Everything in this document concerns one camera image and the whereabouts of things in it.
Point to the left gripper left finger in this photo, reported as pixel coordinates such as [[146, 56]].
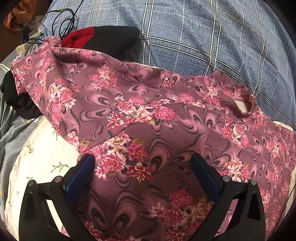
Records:
[[36, 221]]

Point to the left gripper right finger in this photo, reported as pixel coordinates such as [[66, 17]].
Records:
[[248, 220]]

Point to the purple floral garment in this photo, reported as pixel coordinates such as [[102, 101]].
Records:
[[148, 130]]

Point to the cream leaf-print pillow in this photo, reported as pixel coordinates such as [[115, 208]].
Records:
[[44, 156]]

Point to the black and red garment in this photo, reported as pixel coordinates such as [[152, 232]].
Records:
[[112, 40]]

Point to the blue plaid quilt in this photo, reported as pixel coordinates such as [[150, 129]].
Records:
[[245, 39]]

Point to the orange cloth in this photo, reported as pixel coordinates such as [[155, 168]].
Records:
[[21, 14]]

